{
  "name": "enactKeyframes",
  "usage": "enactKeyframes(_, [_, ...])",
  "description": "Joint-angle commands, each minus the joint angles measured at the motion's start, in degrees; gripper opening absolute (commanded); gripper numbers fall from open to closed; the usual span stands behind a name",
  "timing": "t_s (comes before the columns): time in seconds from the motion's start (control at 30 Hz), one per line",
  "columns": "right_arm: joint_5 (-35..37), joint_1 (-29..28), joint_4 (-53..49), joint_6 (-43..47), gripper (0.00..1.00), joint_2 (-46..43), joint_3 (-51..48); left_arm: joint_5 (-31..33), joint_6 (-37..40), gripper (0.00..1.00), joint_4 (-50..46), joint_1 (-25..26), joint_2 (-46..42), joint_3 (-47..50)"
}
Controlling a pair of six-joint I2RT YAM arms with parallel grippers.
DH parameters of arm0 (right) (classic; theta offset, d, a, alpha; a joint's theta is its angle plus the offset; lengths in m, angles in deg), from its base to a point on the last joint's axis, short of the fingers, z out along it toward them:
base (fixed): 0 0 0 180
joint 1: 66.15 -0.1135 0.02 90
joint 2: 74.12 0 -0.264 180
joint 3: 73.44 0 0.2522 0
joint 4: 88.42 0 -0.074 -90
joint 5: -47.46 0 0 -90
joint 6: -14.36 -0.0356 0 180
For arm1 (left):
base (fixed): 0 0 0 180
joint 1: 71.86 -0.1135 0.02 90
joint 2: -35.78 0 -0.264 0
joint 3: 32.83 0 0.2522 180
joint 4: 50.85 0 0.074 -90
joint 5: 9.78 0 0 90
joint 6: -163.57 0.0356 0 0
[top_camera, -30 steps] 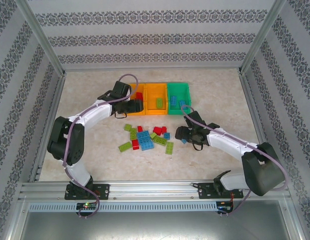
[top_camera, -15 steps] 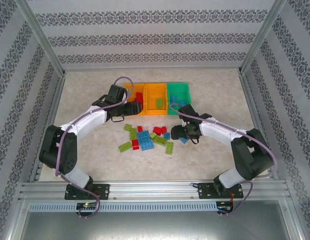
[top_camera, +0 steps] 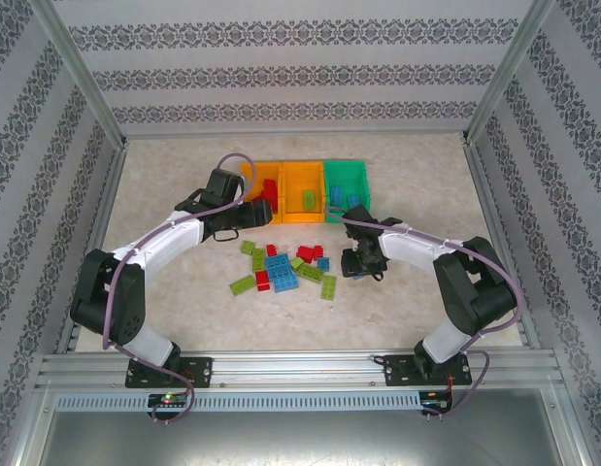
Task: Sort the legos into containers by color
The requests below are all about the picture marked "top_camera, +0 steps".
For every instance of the small red lego brick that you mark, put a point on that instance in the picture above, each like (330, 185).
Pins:
(271, 250)
(319, 251)

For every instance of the orange plastic bin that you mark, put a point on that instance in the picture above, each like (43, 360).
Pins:
(254, 170)
(295, 187)

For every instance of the small lime green lego brick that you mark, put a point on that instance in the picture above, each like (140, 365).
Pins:
(297, 263)
(247, 247)

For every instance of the green plastic bin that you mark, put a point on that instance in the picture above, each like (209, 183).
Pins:
(348, 172)

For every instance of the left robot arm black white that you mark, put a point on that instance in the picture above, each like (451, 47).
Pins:
(159, 238)

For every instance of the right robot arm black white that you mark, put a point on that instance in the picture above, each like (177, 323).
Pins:
(416, 245)

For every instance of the small blue lego brick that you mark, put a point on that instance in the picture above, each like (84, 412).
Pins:
(323, 263)

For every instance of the large blue lego brick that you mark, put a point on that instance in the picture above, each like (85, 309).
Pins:
(283, 280)

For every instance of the grey metal panel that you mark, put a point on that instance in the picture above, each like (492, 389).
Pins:
(300, 439)

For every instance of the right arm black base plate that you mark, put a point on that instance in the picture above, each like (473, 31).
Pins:
(397, 371)

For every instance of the aluminium mounting rail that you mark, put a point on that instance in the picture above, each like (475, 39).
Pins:
(300, 369)

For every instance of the aluminium side rail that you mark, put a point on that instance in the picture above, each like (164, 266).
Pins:
(485, 194)
(107, 194)

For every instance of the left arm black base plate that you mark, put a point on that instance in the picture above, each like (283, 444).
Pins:
(200, 371)

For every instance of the aluminium frame post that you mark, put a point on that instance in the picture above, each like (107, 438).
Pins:
(86, 82)
(498, 82)

